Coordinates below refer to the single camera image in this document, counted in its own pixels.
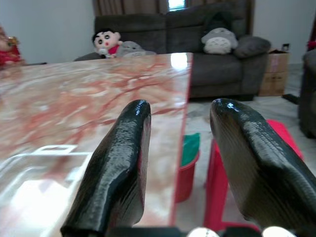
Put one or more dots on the large grey Totoro plush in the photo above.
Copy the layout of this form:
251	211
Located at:
219	42

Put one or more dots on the clear plastic blister pack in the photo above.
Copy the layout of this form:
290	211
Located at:
37	172

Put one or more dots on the red plastic bucket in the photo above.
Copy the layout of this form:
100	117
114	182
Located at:
185	180

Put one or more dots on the dark grey armchair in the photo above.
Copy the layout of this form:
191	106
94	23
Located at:
308	98

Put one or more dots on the black-haired boy plush doll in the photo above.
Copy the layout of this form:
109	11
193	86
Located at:
106	40

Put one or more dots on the brown cardboard box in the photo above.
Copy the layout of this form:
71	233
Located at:
274	74

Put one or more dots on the red fabric box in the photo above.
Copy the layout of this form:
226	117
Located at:
217	185

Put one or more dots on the grey cushion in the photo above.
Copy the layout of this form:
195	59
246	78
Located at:
251	45

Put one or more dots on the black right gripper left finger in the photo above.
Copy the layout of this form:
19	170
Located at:
116	168

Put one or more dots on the dark grey fabric sofa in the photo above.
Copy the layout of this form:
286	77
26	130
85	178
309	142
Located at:
217	71

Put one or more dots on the bright window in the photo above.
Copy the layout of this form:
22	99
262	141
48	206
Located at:
176	4

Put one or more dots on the flat black floor object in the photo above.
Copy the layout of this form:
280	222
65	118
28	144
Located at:
290	98

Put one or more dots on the green plastic bag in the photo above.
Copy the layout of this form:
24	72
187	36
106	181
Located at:
190	148

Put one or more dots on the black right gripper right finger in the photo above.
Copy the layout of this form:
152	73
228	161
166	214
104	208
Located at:
259	168

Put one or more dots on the red costumed doll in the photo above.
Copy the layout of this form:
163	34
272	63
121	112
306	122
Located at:
10	51

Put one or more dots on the small grey Totoro plush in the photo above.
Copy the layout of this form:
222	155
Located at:
132	49

